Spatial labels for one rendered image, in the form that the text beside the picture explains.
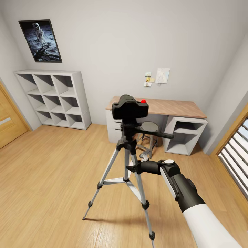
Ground camera tripod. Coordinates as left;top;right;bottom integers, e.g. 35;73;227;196
83;118;174;248

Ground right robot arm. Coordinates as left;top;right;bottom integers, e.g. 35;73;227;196
126;150;242;248

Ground digital camera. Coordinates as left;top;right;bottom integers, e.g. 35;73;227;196
112;95;149;120

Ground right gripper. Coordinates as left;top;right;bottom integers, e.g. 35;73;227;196
126;159;153;174

